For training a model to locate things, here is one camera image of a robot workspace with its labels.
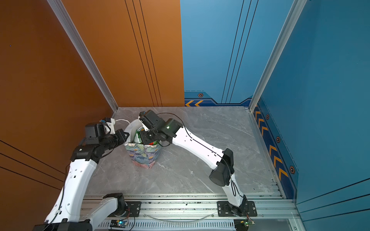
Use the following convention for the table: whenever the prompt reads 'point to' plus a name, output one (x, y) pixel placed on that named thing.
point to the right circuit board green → (243, 224)
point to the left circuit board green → (118, 223)
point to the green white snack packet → (138, 137)
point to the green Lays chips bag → (153, 143)
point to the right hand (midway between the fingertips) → (143, 136)
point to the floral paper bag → (143, 155)
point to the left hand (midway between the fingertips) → (129, 131)
